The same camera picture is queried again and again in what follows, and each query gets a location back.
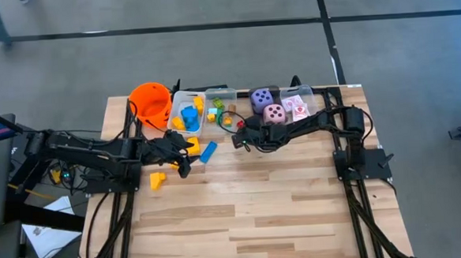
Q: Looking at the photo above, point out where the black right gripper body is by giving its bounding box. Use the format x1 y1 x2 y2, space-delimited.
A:
252 122 291 152

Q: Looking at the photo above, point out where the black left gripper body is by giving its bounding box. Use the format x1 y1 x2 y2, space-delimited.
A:
140 129 196 165

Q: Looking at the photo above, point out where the pink foam die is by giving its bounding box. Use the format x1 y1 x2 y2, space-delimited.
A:
261 103 288 126

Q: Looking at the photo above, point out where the purple foam die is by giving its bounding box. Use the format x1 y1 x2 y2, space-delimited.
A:
249 88 275 115

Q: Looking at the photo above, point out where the clear plastic bin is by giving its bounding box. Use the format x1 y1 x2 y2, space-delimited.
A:
203 86 240 137
278 84 320 124

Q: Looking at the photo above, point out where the smoky grey plastic bin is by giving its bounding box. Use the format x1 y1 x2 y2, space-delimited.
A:
247 84 289 128

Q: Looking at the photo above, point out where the orange plastic bucket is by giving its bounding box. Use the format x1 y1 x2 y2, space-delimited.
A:
127 80 175 130

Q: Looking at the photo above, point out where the white plastic bin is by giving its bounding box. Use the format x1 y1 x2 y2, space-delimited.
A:
165 88 208 140

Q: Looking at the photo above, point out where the yellow connector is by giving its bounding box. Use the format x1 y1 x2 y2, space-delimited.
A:
49 168 63 185

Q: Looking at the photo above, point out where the black side desk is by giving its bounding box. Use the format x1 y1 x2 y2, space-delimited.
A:
0 108 88 237

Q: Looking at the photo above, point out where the white paper sheet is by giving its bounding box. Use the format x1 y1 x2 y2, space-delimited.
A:
20 195 84 258

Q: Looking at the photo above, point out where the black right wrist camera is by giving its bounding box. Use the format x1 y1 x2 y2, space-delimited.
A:
244 114 262 131

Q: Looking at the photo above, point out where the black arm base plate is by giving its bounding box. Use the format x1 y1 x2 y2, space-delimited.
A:
333 147 393 182
84 161 143 195

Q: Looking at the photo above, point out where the black aluminium table frame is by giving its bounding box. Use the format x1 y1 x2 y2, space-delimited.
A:
65 69 420 258

